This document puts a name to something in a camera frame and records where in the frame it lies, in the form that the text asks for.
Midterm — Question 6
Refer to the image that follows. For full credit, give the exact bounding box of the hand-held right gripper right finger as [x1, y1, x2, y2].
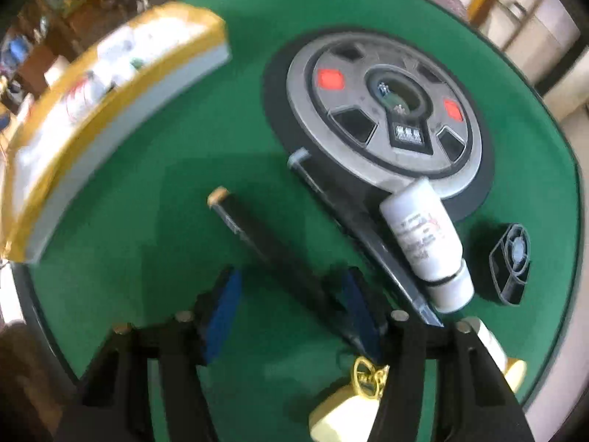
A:
[343, 267, 537, 442]

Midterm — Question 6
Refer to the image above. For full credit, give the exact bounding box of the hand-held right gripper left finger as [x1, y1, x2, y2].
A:
[55, 267, 242, 442]

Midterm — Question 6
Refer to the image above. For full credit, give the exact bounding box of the black marker with cream cap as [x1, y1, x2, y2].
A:
[207, 186, 369, 348]

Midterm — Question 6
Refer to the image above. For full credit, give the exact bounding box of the black marker with grey cap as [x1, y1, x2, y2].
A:
[286, 147, 445, 329]

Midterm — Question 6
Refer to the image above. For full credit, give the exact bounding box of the pale yellow case with keychain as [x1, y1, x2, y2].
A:
[307, 356, 392, 442]

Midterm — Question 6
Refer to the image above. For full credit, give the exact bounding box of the small black fan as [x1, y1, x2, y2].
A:
[488, 222, 533, 307]

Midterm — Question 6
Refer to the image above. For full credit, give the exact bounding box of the white box with yellow tape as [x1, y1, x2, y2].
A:
[0, 2, 231, 263]

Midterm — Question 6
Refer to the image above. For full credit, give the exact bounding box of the round grey table control panel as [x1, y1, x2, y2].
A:
[263, 30, 497, 226]

